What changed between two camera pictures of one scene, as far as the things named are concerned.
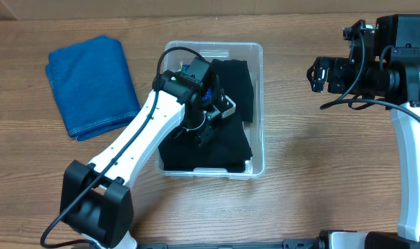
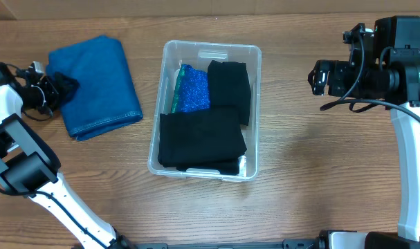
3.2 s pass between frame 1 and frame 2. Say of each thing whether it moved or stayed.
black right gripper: stayed
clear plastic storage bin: stayed
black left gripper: moved
